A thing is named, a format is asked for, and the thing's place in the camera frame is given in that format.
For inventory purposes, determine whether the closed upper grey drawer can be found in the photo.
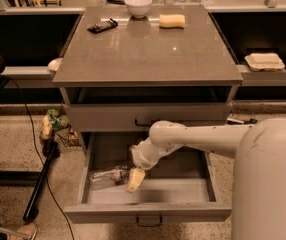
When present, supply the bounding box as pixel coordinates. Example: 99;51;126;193
65;104;231;132

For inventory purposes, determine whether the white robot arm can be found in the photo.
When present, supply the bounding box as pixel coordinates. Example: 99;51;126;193
131;118;286;240

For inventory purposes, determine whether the clear plastic water bottle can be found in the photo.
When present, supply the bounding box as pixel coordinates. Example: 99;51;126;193
89;165;129;189

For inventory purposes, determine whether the open lower grey drawer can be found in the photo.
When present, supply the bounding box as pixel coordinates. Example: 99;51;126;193
65;132;231;224

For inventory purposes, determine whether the black remote control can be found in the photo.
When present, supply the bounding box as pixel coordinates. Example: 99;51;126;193
88;19;118;34

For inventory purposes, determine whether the black floor cable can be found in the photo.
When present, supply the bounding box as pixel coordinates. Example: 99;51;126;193
9;78;76;240

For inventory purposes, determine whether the grey drawer cabinet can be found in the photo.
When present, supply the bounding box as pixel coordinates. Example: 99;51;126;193
53;5;242;151

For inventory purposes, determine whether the white bowl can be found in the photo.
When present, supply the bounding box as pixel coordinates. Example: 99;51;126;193
125;0;152;18

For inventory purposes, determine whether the black desk leg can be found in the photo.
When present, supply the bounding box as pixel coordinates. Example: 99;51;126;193
23;142;59;223

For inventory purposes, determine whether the white plate on ledge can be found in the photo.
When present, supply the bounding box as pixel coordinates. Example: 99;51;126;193
48;58;62;72

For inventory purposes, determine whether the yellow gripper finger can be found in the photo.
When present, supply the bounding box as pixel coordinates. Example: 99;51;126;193
127;168;146;193

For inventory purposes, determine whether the black lower drawer handle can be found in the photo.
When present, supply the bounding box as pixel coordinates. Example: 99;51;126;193
136;216;163;227

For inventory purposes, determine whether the yellow sponge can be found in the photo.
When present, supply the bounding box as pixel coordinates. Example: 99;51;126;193
159;14;185;28

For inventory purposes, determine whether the tan shoe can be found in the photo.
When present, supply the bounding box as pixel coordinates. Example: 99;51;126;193
7;222;37;240

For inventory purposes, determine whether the white foam takeout container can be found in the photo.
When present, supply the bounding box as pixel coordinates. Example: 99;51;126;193
245;53;285;71

